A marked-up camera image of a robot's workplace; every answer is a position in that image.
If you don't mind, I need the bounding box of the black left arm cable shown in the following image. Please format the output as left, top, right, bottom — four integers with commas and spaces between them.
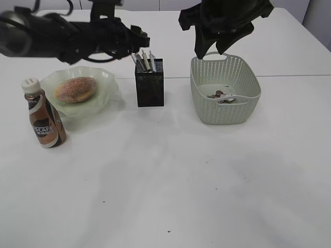
12, 0, 122, 63

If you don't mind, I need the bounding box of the blue grey ballpoint pen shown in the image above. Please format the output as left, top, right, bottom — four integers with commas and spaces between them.
149, 51, 157, 72

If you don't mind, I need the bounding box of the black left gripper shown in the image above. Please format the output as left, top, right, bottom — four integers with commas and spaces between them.
98, 18, 151, 59

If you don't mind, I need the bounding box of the black mesh pen holder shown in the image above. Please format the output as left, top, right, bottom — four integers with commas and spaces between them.
134, 58, 164, 107

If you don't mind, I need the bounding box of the sugared bread bun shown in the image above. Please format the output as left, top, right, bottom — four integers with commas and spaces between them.
54, 77, 97, 103

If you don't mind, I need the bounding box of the brown grey paper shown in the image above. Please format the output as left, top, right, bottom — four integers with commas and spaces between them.
207, 90, 225, 99

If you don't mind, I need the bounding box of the pale green wavy plate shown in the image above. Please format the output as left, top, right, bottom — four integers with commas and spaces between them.
40, 66, 119, 118

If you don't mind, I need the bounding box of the brown Nescafe coffee bottle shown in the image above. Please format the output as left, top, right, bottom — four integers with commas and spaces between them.
21, 78, 66, 148

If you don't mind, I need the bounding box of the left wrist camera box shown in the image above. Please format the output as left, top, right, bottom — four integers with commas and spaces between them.
89, 0, 123, 21

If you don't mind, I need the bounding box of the grey grip ballpoint pen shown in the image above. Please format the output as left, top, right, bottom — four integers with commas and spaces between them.
134, 53, 146, 72

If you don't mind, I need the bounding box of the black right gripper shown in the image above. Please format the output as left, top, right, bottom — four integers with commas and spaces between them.
178, 0, 274, 59

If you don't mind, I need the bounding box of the pale green plastic basket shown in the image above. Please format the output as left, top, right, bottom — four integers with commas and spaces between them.
190, 54, 261, 125

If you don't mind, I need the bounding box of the clear plastic ruler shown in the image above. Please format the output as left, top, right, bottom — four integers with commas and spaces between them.
130, 54, 137, 65

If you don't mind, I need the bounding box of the paper with pink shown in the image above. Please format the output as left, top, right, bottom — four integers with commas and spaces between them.
216, 90, 235, 104

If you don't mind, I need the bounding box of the cream grip ballpoint pen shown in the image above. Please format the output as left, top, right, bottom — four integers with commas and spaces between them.
142, 50, 151, 72

